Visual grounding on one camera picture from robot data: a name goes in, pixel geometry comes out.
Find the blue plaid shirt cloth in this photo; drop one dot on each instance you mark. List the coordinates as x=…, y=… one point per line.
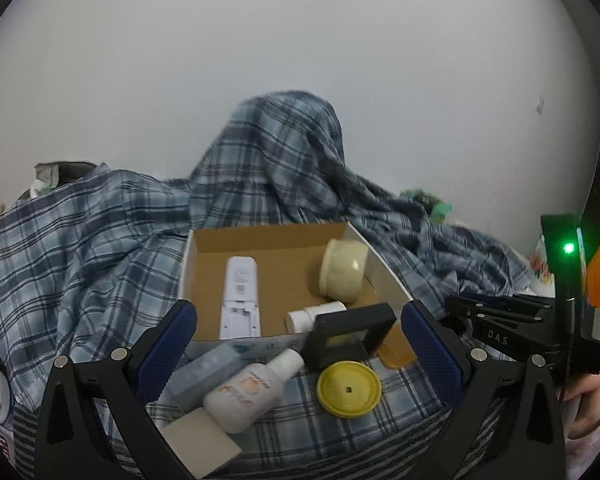
x=88, y=267

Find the white floral enamel mug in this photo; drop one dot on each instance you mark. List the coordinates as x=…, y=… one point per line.
x=543, y=281

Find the green tissue pack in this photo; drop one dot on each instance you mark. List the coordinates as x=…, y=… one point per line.
x=436, y=208

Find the white square power adapter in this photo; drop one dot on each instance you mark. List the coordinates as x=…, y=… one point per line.
x=200, y=443

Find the white remote control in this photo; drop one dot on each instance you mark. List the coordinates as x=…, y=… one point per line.
x=240, y=310

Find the cream round jar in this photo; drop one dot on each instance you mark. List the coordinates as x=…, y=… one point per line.
x=342, y=270

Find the grey-blue small carton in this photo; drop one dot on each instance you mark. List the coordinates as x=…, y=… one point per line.
x=203, y=366

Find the open cardboard box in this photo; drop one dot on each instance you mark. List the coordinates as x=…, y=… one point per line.
x=289, y=261

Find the yellow round lid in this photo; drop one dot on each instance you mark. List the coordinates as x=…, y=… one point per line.
x=348, y=389

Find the person's right hand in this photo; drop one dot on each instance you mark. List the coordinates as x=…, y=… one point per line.
x=587, y=389

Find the amber translucent soap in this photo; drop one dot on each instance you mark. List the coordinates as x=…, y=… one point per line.
x=395, y=352

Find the small white bottle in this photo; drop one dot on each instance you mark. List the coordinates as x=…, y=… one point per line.
x=302, y=321

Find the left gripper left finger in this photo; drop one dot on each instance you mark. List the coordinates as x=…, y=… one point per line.
x=71, y=442

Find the dark box behind cloth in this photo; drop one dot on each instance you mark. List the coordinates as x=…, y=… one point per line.
x=55, y=174

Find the black square compact case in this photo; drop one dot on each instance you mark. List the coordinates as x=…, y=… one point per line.
x=349, y=335

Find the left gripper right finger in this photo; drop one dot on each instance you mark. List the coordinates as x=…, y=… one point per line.
x=528, y=441

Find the white lotion bottle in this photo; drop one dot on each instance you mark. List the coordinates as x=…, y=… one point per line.
x=242, y=399

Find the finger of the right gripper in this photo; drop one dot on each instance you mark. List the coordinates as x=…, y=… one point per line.
x=517, y=319

